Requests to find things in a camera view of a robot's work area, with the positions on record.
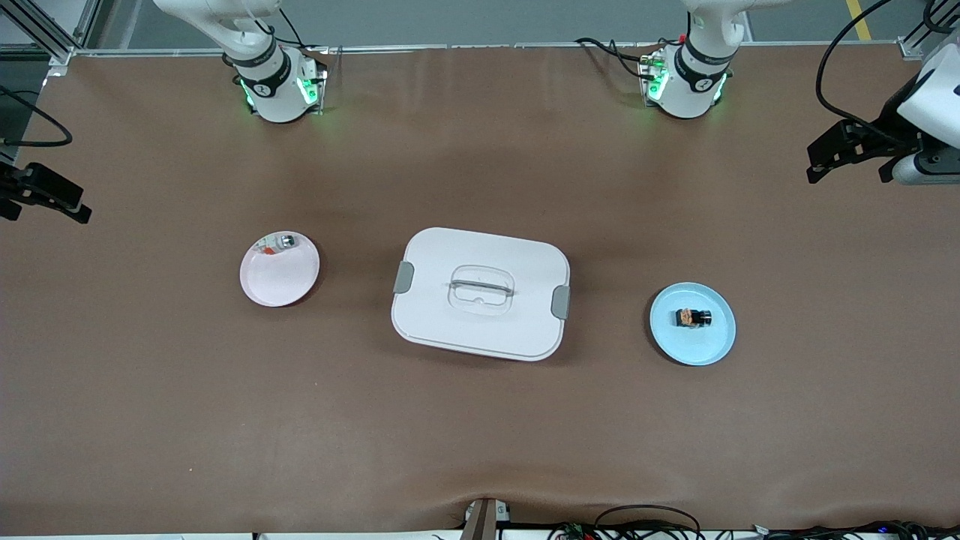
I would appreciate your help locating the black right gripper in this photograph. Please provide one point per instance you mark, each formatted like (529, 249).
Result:
(15, 189)

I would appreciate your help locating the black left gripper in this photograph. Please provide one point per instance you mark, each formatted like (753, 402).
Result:
(887, 139)

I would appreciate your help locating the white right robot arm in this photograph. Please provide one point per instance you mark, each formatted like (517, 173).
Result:
(274, 94)

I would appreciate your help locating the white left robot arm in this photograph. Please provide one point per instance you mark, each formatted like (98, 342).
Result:
(690, 90)

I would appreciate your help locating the light blue round plate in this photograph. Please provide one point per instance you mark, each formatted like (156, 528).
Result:
(694, 346)

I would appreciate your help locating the pink round plate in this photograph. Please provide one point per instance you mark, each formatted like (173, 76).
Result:
(279, 277)

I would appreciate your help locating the grey box latch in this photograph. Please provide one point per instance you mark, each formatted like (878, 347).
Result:
(560, 302)
(403, 277)

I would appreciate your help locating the white lidded storage box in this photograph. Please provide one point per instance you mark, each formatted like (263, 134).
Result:
(480, 337)

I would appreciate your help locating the brown table mat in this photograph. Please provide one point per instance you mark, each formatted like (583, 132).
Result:
(480, 435)

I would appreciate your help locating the aluminium frame profile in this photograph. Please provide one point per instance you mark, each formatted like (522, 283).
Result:
(911, 46)
(56, 49)

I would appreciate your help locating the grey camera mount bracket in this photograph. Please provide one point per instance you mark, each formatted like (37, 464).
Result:
(480, 521)

